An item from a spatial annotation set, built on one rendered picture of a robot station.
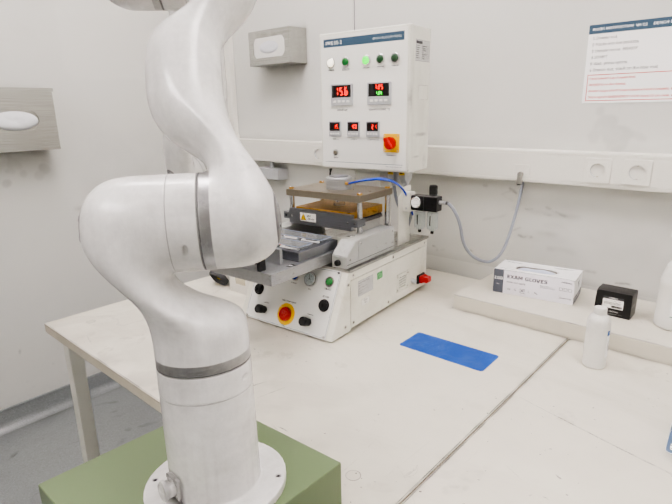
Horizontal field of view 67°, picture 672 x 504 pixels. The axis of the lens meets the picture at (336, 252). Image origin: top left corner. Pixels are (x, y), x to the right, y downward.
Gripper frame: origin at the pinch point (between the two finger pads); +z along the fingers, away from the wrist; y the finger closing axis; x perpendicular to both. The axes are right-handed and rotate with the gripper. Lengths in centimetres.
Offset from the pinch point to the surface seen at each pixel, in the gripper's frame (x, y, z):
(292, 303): 6.7, 1.3, 22.8
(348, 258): 17.3, 16.2, 11.8
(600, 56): 92, 60, -15
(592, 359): 25, 74, 34
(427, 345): 14, 38, 33
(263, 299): 5.9, -9.5, 23.5
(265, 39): 100, -71, -29
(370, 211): 39.2, 10.2, 10.6
